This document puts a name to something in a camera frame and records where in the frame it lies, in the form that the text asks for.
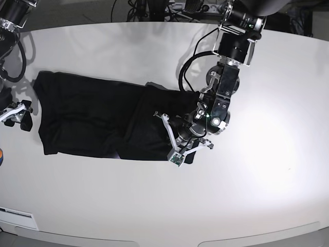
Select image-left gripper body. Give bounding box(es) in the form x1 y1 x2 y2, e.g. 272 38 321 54
1 102 26 126

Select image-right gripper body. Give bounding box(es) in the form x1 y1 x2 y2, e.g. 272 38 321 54
153 111 214 157

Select black T-shirt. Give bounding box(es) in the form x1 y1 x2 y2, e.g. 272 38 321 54
33 71 198 161

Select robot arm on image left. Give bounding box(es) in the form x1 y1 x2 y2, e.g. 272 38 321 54
1 0 38 132

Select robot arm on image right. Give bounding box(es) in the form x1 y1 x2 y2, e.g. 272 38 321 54
154 1 288 166

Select orange blue sticker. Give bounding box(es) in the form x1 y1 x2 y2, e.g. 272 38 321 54
0 149 4 166

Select white label sticker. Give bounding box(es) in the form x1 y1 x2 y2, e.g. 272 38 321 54
1 207 39 231

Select white power strip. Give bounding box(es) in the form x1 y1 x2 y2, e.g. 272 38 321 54
200 3 242 14

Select image-left white wrist camera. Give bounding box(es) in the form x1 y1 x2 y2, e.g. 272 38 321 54
167 150 186 167

